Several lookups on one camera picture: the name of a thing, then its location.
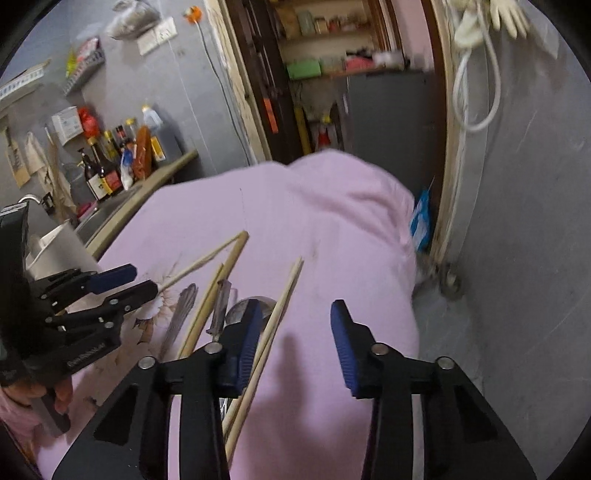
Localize caster wheel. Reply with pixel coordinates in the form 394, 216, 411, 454
436, 263, 465, 296

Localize hanging beige cloth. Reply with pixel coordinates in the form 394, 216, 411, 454
23, 131, 56, 185

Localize wall storage rack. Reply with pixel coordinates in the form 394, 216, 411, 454
62, 37, 106, 95

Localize orange seasoning packet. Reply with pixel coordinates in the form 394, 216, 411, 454
134, 127, 154, 181

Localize red plastic bag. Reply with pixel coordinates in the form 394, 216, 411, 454
78, 107, 100, 139

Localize long wall rack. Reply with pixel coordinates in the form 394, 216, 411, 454
0, 59, 51, 100

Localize white wall box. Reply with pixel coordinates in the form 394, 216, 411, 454
50, 106, 84, 144

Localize white rubber glove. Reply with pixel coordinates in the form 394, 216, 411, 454
489, 0, 529, 38

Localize person's left forearm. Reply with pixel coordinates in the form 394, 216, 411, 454
0, 390, 38, 462

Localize hanging clear plastic bag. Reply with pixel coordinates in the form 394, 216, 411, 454
106, 0, 160, 40

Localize person's left hand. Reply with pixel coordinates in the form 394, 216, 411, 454
8, 375, 75, 415

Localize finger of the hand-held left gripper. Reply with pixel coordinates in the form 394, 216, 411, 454
44, 279, 160, 330
37, 263, 138, 303

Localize metal spoon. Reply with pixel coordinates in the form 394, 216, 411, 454
225, 295, 278, 330

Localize white blue plastic bag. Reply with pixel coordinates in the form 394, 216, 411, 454
120, 143, 136, 190

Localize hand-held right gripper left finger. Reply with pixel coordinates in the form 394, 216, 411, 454
52, 299, 264, 480

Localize pink floral blanket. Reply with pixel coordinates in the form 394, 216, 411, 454
34, 154, 421, 480

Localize hanging cutting board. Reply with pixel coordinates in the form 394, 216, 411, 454
4, 127, 31, 188

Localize cream door frame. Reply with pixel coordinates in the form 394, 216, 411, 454
429, 0, 485, 278

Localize metal peeler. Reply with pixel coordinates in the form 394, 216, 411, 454
206, 278, 238, 343

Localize orange tool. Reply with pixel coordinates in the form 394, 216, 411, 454
263, 95, 279, 134

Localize brown wooden door frame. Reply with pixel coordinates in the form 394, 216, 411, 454
217, 0, 296, 162

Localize pink cloth on cabinet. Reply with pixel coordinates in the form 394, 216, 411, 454
345, 54, 382, 72

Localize white plastic utensil holder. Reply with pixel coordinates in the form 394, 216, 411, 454
25, 220, 100, 282

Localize black wall cable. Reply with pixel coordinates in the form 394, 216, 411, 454
196, 21, 245, 167

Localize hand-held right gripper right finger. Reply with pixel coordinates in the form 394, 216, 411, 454
330, 299, 539, 480

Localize yellow level tool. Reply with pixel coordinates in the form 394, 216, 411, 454
294, 106, 311, 155

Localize blue white packet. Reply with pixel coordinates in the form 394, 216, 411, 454
409, 187, 432, 252

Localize light wooden stick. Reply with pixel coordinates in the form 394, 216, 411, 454
44, 127, 65, 220
55, 141, 75, 222

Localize white power strip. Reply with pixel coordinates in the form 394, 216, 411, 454
455, 7, 490, 49

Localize wooden shelf unit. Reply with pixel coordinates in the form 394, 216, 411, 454
272, 0, 393, 79

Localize soy sauce bottle red label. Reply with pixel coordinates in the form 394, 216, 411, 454
89, 137, 124, 195

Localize green box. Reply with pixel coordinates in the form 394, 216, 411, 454
286, 59, 322, 80

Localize grey cabinet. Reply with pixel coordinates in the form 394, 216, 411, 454
344, 69, 446, 195

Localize white power cable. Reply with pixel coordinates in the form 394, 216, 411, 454
452, 0, 502, 134

